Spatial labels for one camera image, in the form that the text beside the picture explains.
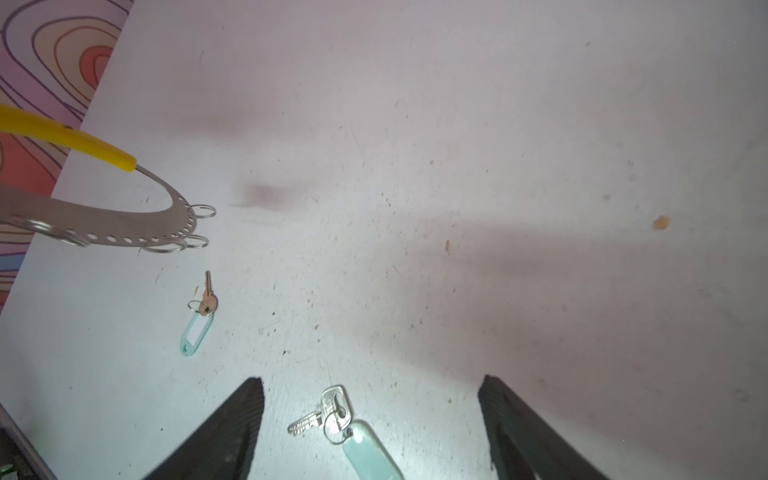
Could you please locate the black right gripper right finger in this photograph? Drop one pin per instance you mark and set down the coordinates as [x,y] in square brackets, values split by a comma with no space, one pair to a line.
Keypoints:
[522,444]

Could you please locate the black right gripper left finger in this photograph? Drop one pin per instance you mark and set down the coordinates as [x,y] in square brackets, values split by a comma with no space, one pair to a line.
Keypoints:
[223,446]

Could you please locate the key with small mint tag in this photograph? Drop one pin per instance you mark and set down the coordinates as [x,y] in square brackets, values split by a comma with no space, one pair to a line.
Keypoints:
[334,417]

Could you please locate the metal keyring organizer yellow grip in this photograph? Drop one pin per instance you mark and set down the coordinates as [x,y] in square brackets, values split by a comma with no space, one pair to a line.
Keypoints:
[142,211]

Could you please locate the key with long mint tag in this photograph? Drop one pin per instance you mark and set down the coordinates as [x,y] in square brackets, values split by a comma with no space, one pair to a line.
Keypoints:
[203,315]

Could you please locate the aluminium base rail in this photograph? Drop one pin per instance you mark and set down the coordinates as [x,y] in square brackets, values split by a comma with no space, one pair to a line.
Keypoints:
[19,459]

